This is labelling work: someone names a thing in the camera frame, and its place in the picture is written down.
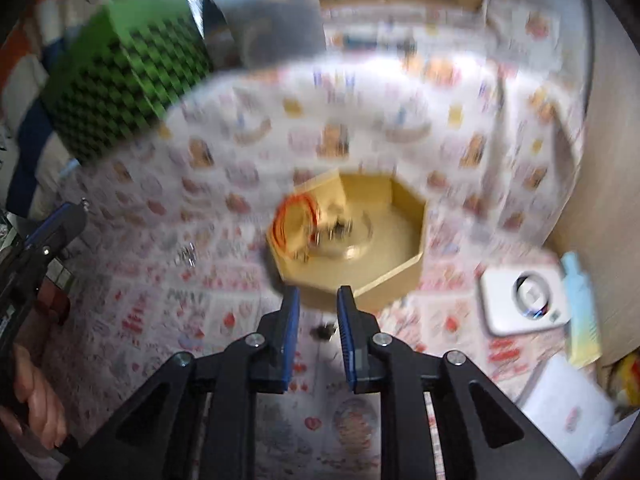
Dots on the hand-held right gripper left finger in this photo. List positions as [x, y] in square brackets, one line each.
[290, 340]

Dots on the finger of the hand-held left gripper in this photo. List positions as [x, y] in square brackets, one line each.
[57, 225]

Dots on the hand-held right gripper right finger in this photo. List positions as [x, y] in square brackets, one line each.
[346, 340]

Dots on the small dark charm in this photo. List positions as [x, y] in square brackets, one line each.
[323, 331]

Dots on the silver bangle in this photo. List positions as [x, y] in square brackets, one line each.
[355, 240]

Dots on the gold octagonal box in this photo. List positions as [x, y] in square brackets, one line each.
[390, 240]

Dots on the person's left hand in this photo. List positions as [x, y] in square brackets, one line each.
[37, 395]

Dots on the pink cake print tablecloth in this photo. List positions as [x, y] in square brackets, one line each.
[150, 285]

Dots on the striped towel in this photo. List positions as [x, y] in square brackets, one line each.
[30, 110]

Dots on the green checkered box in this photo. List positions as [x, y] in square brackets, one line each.
[125, 70]

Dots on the white square device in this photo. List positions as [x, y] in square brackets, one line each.
[525, 300]

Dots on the white paper box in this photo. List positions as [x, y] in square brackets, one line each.
[565, 410]

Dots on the bear print cloth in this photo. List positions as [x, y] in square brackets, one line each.
[390, 110]

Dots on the light blue bottle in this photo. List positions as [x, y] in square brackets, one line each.
[580, 310]

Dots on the yellow tin can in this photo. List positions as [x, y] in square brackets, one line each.
[625, 375]

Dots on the clear plastic tub with lid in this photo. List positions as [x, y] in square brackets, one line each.
[270, 15]

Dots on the dark teal pen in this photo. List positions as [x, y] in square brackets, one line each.
[360, 40]

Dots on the wooden board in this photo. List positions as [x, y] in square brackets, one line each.
[605, 160]

